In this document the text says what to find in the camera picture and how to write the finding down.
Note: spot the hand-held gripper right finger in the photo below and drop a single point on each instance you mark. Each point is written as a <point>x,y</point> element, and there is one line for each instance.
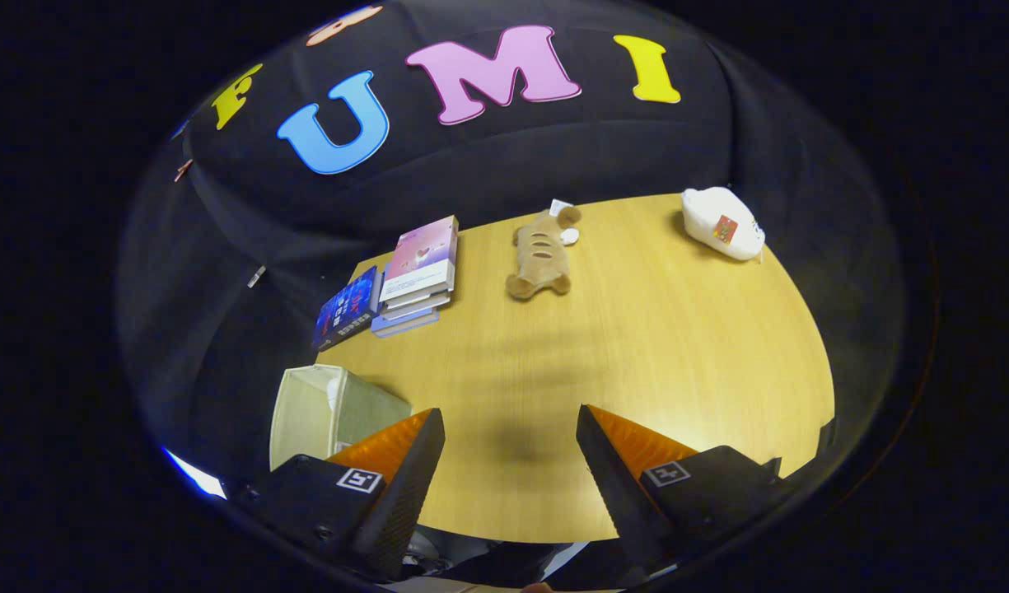
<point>615,494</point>

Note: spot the brown plush toy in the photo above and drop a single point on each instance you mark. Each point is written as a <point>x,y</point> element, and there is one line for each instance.
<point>541,251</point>

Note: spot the red clip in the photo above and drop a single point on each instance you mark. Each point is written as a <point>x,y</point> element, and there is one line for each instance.
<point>183,170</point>

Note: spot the silver metal clip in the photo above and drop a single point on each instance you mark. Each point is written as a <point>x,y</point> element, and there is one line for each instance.
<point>257,276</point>

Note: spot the pink cover book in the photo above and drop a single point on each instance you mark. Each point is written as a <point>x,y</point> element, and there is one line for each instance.
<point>422,251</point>

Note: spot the black backdrop cloth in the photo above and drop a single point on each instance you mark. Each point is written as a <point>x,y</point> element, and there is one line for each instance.
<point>553,152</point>

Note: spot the grey paperback book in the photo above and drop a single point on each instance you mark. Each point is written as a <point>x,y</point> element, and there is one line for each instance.
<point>418,306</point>

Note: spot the white plush toy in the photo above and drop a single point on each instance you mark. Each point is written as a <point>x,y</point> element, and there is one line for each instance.
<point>714,222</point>

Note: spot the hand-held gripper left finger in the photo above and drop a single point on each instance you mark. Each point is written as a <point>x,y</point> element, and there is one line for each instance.
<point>405,502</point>

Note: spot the pale blue book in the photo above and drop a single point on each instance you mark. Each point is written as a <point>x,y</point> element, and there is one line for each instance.
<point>401,323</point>

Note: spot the dark blue book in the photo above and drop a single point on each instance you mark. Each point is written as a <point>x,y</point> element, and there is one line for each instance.
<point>348,309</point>

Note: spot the beige fabric storage box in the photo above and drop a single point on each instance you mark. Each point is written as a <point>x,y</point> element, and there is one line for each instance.
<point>368,412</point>

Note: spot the laptop screen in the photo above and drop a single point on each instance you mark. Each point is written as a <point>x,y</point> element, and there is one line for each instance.
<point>198,478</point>

